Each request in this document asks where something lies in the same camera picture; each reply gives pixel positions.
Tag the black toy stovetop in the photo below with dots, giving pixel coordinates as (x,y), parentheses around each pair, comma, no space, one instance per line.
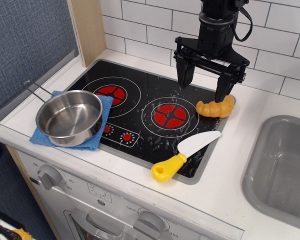
(155,110)

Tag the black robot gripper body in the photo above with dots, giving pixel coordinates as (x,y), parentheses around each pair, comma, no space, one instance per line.
(212,51)

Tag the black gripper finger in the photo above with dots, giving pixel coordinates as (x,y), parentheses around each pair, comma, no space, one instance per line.
(225,84)
(185,71)

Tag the blue cloth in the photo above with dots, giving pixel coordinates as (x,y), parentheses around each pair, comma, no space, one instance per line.
(100,120)

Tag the stainless steel pan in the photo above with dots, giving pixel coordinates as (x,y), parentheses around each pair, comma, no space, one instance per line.
(70,117)

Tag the red stove knob right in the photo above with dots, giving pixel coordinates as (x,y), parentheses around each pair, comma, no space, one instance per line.
(127,137)

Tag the yellow object bottom left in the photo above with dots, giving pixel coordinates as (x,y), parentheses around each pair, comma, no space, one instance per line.
(21,234)

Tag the grey sink basin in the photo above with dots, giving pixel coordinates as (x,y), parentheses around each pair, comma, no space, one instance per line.
(271,183)

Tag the grey oven knob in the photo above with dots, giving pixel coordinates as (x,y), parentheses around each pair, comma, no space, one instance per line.
(150,225)

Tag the orange toy croissant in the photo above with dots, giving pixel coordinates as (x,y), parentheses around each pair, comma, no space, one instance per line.
(216,110)

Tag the yellow handled white toy knife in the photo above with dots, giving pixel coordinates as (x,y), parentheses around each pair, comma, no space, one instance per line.
(163,171)

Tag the red stove knob left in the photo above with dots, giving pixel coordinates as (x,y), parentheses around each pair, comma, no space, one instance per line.
(107,129)

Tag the grey timer knob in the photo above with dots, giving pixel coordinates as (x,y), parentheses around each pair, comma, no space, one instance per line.
(49,176)

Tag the white toy oven front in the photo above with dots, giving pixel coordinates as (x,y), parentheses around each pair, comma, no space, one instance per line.
(81,210)

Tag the red stove knob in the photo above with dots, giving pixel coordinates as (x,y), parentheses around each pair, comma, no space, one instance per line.
(127,137)
(107,129)

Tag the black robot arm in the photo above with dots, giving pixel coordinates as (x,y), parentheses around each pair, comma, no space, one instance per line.
(224,10)

